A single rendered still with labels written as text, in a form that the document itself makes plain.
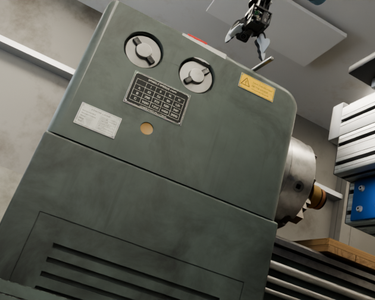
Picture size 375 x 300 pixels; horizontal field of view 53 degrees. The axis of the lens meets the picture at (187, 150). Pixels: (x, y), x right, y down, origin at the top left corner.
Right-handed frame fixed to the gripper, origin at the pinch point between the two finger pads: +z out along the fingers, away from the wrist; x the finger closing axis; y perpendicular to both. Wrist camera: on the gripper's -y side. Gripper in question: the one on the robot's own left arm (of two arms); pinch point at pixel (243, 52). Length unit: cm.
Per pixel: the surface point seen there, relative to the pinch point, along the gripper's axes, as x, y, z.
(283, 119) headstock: 11.9, 14.5, 25.9
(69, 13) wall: -113, -283, -171
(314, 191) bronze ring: 40, -7, 32
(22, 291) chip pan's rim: -34, 19, 85
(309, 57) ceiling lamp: 131, -184, -183
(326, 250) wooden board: 38, 6, 54
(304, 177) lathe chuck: 28.3, 4.2, 34.3
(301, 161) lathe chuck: 26.3, 4.1, 29.7
